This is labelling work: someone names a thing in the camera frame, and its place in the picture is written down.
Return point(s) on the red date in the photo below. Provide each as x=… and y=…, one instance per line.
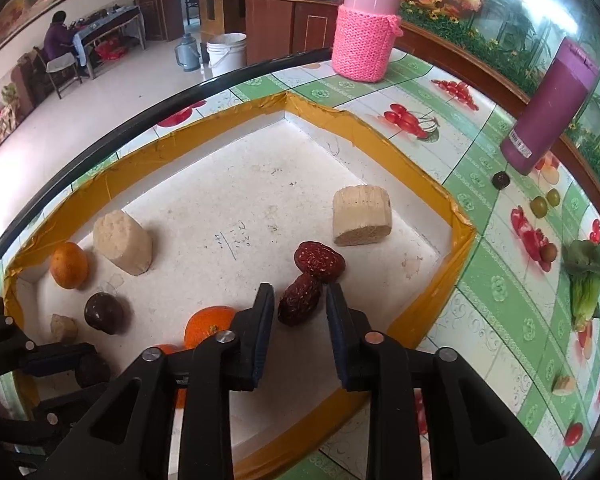
x=320, y=260
x=300, y=300

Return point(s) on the beige bread block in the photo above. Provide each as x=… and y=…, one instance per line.
x=122, y=242
x=362, y=215

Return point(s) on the pale orange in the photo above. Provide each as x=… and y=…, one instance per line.
x=69, y=265

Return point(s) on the grey kettle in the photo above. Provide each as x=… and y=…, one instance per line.
x=187, y=52

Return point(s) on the white foam tray yellow tape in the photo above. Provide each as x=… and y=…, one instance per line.
x=240, y=195

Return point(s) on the long wooden table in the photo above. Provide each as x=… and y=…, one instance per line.
x=105, y=22

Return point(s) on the white plastic bucket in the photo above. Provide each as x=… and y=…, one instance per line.
x=226, y=52

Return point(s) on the fruit print tablecloth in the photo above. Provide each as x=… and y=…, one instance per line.
x=490, y=285

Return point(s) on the dark brown chestnut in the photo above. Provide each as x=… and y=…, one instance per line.
x=103, y=312

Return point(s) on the red bag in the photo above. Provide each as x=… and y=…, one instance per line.
x=111, y=51

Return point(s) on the red cherry tomato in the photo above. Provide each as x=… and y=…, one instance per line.
x=573, y=434

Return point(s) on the pink knitted sleeve jar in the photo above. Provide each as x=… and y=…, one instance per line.
x=362, y=35

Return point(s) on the bright orange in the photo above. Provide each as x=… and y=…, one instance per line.
x=207, y=327

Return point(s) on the purple bottle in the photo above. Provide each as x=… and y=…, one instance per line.
x=550, y=110

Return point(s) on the small dark round fruit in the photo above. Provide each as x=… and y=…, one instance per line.
x=500, y=180

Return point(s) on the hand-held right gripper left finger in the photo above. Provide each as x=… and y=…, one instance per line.
x=262, y=320

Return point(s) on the framed wall painting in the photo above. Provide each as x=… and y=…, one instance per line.
x=30, y=2

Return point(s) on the small green round fruit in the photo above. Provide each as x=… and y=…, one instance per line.
x=538, y=207
x=553, y=196

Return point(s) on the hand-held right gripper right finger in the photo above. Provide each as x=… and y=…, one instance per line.
x=336, y=320

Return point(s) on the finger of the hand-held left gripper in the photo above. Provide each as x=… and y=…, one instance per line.
x=75, y=407
x=55, y=360

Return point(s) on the green leafy vegetable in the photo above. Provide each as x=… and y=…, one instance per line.
x=587, y=275

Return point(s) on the brown wooden cabinet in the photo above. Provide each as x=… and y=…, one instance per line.
x=290, y=25

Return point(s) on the small brown round fruit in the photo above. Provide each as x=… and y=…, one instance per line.
x=548, y=252

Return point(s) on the dark brown round fruit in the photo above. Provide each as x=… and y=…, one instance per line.
x=94, y=371

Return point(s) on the small beige ginger piece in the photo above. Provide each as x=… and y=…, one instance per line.
x=564, y=385

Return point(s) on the folding chair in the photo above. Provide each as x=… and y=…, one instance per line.
x=55, y=70

